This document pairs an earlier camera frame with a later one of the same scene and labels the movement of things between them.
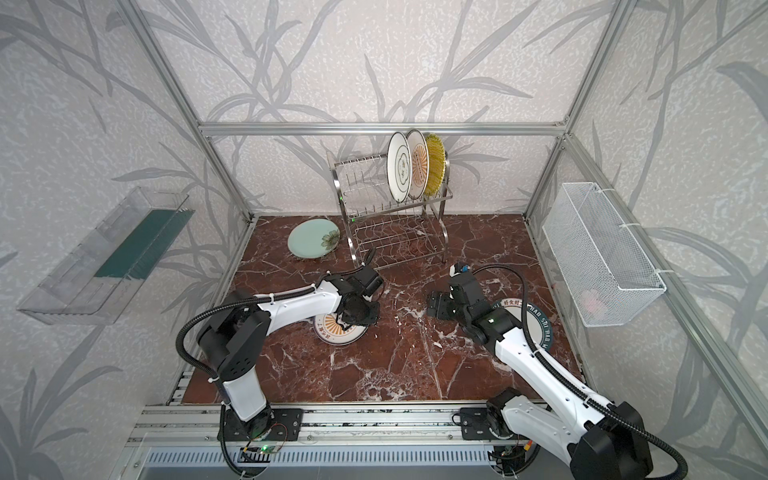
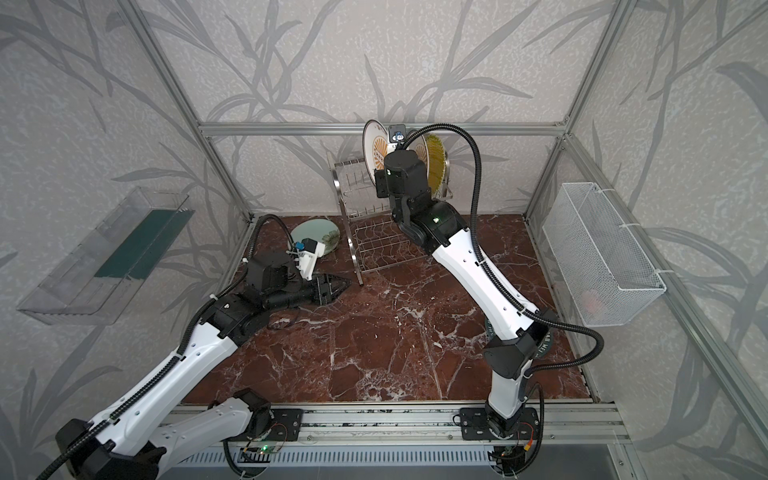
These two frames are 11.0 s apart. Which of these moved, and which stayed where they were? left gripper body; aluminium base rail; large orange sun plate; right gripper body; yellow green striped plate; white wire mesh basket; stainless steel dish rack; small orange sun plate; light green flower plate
Moved: small orange sun plate; left gripper body; right gripper body
Stayed: aluminium base rail; stainless steel dish rack; yellow green striped plate; light green flower plate; large orange sun plate; white wire mesh basket
